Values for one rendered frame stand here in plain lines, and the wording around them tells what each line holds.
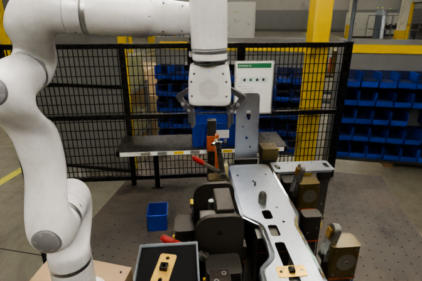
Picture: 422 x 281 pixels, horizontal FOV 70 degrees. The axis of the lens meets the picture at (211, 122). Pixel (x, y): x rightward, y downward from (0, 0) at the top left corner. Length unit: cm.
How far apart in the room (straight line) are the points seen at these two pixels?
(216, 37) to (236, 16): 675
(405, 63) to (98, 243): 271
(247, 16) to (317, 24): 561
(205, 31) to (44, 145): 46
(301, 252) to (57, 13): 91
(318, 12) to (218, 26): 121
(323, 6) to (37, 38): 147
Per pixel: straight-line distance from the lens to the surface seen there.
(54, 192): 86
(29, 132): 80
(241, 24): 741
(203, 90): 71
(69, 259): 101
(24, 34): 75
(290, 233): 110
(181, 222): 99
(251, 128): 150
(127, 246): 152
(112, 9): 68
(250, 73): 172
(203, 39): 68
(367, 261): 156
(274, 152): 155
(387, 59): 306
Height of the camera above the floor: 168
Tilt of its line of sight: 19 degrees down
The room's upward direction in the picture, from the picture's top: straight up
